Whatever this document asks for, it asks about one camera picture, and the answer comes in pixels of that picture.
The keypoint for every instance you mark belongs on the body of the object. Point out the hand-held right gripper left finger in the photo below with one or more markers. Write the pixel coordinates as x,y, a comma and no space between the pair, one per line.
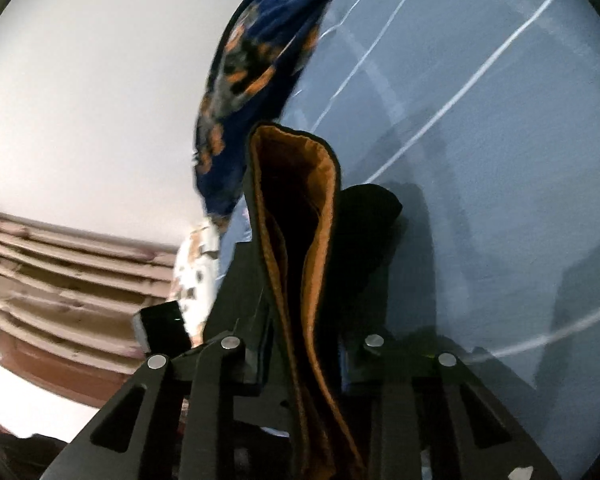
252,360

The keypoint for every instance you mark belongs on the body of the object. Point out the blue bed sheet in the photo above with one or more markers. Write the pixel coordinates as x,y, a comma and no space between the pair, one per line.
480,160

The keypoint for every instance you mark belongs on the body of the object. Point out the brown wooden slatted furniture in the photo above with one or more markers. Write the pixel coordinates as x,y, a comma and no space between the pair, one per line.
55,280

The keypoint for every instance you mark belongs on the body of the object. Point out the black pants with orange lining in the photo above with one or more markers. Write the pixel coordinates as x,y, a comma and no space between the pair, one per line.
305,210

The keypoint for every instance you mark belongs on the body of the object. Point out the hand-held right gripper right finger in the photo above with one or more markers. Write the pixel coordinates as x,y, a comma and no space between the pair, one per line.
365,370

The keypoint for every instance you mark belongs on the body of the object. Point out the dark blue orange printed blanket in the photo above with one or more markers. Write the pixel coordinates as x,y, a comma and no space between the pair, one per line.
260,60

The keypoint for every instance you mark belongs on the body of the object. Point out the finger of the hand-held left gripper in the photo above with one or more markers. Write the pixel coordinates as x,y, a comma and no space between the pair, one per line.
237,285

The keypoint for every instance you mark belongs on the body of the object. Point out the white orange printed pillow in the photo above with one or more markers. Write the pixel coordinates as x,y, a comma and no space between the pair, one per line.
195,270

